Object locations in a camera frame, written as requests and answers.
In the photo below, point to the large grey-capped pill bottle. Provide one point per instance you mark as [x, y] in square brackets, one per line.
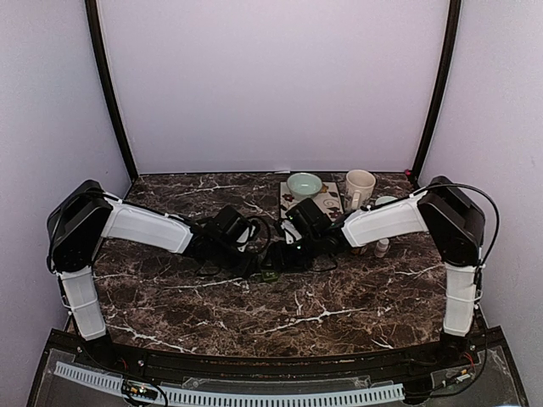
[359, 250]

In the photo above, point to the white slotted cable duct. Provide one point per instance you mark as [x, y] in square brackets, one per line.
[207, 392]

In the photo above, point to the celadon bowl on plate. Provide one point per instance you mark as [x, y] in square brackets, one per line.
[304, 185]

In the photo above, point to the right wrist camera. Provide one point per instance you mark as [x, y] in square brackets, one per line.
[305, 219]

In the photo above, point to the celadon bowl on table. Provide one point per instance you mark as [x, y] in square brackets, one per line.
[385, 200]

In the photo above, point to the black frame post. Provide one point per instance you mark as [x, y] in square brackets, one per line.
[102, 64]
[444, 66]

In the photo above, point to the green weekly pill organizer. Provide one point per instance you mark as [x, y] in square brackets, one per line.
[269, 276]

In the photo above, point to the right black frame post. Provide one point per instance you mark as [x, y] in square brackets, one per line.
[444, 66]

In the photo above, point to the cream ceramic mug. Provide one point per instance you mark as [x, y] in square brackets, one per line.
[359, 186]

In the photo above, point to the left black frame post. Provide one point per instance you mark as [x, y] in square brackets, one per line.
[102, 64]

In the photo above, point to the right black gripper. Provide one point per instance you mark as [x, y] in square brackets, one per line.
[281, 259]

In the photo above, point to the floral square ceramic plate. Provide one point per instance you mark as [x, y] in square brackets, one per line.
[328, 200]

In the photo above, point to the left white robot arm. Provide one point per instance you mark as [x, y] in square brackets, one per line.
[89, 215]

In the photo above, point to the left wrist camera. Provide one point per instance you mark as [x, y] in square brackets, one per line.
[231, 228]

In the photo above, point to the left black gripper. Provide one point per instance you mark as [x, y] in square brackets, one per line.
[244, 269]

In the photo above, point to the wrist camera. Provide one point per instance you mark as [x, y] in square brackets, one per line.
[305, 219]
[231, 228]

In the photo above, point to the small white pill bottle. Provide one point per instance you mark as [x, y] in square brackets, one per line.
[382, 247]

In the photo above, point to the black front rail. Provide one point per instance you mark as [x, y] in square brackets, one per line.
[409, 363]

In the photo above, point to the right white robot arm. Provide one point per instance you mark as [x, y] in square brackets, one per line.
[442, 212]

